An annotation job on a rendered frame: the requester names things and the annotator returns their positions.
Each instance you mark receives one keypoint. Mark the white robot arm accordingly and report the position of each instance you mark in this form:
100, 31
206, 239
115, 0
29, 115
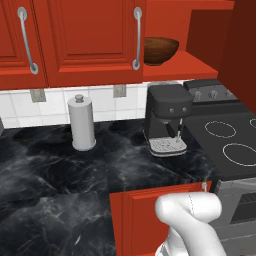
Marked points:
190, 216

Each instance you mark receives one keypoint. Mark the brown wooden bowl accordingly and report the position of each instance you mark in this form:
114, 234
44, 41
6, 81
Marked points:
159, 49

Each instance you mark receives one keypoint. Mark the red base cabinet door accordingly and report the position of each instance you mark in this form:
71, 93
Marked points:
140, 220

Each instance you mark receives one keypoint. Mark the red upper cabinet door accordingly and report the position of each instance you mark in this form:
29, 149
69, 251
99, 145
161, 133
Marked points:
16, 43
91, 40

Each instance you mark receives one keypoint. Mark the open red cabinet shelf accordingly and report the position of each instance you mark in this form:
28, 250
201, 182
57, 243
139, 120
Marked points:
186, 43

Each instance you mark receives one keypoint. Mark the open red cabinet door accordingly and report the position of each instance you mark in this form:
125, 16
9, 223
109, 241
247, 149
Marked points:
240, 50

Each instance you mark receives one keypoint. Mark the dark grey coffee machine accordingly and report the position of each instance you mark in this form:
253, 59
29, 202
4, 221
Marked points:
166, 115

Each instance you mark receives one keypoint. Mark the white paper towel holder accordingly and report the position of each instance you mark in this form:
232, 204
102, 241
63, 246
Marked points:
81, 121

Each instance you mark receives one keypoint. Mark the black electric stove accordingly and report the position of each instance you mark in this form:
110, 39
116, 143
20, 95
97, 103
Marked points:
226, 146

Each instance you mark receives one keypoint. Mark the grey wall power socket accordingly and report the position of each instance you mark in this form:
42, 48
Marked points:
119, 90
37, 95

